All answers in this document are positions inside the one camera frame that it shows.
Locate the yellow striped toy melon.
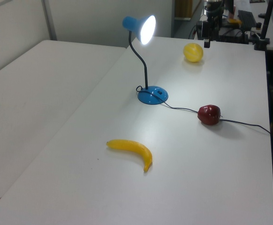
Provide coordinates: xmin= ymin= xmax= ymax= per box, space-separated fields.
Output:
xmin=182 ymin=43 xmax=204 ymax=63

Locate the yellow toy banana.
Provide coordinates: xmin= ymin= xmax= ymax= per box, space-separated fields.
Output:
xmin=106 ymin=139 xmax=153 ymax=173

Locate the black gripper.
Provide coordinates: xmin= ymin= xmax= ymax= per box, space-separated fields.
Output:
xmin=197 ymin=13 xmax=224 ymax=49

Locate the black keyboard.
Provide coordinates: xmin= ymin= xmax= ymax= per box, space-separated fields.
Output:
xmin=237 ymin=9 xmax=257 ymax=28

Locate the black lamp power cable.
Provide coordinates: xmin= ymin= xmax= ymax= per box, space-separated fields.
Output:
xmin=136 ymin=85 xmax=271 ymax=136

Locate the blue desk lamp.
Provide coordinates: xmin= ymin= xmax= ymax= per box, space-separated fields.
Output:
xmin=121 ymin=15 xmax=169 ymax=105

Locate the black pole with clamp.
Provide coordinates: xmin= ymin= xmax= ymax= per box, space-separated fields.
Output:
xmin=254 ymin=0 xmax=273 ymax=51

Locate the dark red toy apple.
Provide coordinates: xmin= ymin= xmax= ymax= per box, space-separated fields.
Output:
xmin=197 ymin=105 xmax=222 ymax=126

